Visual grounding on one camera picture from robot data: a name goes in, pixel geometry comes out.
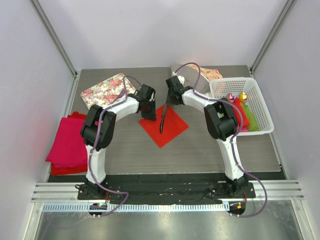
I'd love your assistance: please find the red paper napkin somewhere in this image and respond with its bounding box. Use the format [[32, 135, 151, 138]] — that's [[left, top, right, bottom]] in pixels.
[[138, 105, 189, 148]]

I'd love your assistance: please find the floral rectangular tray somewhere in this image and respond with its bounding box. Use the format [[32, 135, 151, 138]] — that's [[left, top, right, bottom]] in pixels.
[[80, 73, 126, 109]]

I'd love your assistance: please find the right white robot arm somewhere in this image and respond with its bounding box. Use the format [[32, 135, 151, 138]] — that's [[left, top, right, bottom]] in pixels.
[[165, 76, 249, 198]]

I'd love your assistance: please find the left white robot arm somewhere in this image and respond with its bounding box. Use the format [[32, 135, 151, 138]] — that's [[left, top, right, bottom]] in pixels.
[[77, 84, 157, 200]]

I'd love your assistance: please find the pink napkin roll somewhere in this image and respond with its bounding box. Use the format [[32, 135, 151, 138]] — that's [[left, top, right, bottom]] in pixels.
[[233, 107, 245, 132]]

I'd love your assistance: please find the grey cloth bag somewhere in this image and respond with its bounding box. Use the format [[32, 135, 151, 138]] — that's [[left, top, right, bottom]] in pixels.
[[176, 66, 210, 94]]

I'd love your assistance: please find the orange floral cloth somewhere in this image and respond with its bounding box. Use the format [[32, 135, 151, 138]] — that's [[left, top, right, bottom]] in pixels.
[[184, 63, 223, 82]]

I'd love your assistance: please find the white perforated plastic basket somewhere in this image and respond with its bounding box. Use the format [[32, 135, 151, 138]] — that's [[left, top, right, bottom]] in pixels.
[[209, 77, 274, 137]]

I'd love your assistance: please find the purple iridescent spoon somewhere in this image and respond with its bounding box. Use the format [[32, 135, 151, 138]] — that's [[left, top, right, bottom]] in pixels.
[[226, 93, 235, 103]]

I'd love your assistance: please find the gold iridescent spoon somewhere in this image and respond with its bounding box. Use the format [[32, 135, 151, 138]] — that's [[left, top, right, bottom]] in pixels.
[[239, 91, 248, 104]]

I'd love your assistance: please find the magenta folded cloth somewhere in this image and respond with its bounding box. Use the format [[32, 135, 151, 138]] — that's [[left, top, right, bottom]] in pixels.
[[45, 117, 88, 168]]

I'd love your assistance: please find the red folded cloth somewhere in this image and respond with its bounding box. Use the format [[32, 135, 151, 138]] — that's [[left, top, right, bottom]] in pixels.
[[50, 111, 88, 176]]

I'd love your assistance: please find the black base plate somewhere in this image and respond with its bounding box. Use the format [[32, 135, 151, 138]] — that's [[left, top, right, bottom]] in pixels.
[[75, 173, 256, 206]]

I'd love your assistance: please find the white slotted cable duct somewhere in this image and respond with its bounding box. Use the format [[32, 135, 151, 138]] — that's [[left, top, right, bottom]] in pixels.
[[42, 201, 230, 214]]

